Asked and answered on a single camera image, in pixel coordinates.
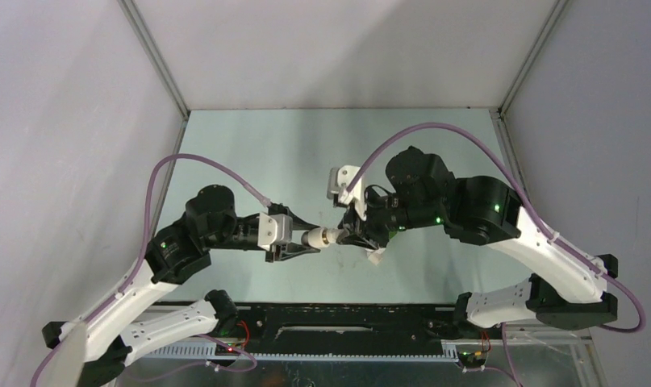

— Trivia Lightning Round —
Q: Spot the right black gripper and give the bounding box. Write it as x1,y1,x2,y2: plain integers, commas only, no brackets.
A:
335,185,443,250

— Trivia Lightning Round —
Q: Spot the white elbow fitting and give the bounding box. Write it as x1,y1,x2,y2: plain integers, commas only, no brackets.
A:
366,248,386,266
301,227,330,250

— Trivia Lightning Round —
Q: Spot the white plastic faucet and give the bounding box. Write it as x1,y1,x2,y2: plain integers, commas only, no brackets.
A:
323,228,349,244

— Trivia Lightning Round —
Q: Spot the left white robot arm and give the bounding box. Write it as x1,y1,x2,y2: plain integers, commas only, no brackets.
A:
77,185,331,386

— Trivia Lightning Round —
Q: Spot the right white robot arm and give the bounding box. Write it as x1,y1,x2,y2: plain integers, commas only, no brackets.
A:
336,147,618,337

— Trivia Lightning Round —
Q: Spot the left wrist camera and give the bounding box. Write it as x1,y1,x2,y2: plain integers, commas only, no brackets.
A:
257,212,293,251

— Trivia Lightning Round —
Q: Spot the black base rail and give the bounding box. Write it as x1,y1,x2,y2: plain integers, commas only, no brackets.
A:
204,290,511,359

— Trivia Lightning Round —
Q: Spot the grey cable duct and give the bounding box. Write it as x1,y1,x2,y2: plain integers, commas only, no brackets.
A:
143,341,459,363

